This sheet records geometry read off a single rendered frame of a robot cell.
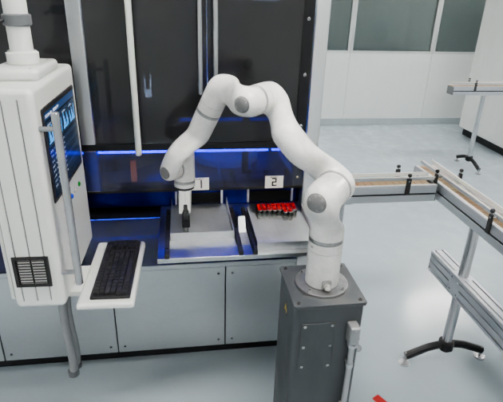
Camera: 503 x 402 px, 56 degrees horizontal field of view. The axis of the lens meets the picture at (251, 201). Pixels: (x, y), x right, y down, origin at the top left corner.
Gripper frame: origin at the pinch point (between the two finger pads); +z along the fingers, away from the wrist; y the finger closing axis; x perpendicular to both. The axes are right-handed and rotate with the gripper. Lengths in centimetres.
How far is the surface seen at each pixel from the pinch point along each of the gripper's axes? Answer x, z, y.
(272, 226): 37.4, 5.7, -3.6
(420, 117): 355, 74, -483
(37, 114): -42, -53, 34
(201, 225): 6.6, 5.6, -7.0
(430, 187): 125, 1, -32
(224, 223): 16.8, 5.6, -7.6
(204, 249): 7.0, 6.3, 13.2
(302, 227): 50, 6, -1
